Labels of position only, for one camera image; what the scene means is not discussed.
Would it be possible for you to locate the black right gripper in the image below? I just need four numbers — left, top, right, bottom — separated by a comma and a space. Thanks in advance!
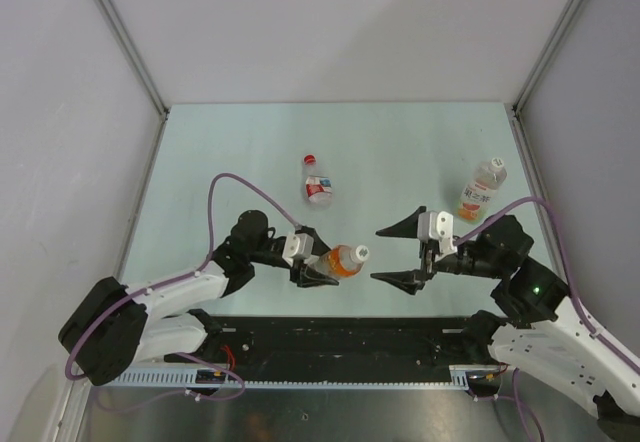
370, 205, 503, 294

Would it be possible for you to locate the orange label tea bottle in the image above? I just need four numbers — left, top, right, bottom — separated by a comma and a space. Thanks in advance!
311, 245, 368, 281

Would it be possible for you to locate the clear red label water bottle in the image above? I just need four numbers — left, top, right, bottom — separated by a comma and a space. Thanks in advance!
302, 159, 333, 207

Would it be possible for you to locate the white green fruit tea bottle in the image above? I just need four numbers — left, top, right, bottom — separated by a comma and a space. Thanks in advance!
457, 159, 507, 223

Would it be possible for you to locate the red bottle cap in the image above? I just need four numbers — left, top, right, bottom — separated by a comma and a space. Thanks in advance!
303, 154, 316, 166

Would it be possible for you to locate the large white bottle cap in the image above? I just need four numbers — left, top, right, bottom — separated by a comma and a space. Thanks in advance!
491, 157, 505, 171

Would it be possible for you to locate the small white bottle cap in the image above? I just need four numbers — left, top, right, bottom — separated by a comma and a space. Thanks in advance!
350, 245, 370, 264

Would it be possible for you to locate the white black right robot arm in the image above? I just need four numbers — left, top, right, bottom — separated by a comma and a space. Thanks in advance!
373, 200, 639, 441

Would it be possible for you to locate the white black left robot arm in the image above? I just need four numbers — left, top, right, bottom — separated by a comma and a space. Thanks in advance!
58, 210, 334, 386

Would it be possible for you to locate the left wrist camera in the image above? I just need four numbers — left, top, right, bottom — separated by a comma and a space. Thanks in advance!
282, 233, 314, 265

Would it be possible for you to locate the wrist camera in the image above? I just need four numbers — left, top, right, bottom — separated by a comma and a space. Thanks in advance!
417, 211, 456, 256
282, 233, 314, 265

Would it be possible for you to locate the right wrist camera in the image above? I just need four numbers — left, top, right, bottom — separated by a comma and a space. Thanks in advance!
417, 211, 456, 256

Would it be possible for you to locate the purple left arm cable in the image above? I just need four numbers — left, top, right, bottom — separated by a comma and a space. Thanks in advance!
64, 173, 304, 381

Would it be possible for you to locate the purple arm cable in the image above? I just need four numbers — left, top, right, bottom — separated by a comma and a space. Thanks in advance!
64, 173, 304, 381
452, 196, 640, 363

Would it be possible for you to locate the slotted cable duct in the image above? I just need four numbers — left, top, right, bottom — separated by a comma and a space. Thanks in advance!
107, 366, 500, 390

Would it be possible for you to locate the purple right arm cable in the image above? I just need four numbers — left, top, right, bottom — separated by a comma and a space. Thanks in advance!
452, 196, 640, 363

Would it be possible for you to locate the aluminium frame post right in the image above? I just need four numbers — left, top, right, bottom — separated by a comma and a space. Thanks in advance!
511, 0, 589, 114

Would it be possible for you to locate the aluminium frame post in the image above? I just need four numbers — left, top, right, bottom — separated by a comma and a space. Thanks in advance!
94, 0, 168, 117
511, 0, 589, 114

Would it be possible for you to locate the aluminium frame post left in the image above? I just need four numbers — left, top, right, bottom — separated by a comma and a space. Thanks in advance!
94, 0, 168, 117

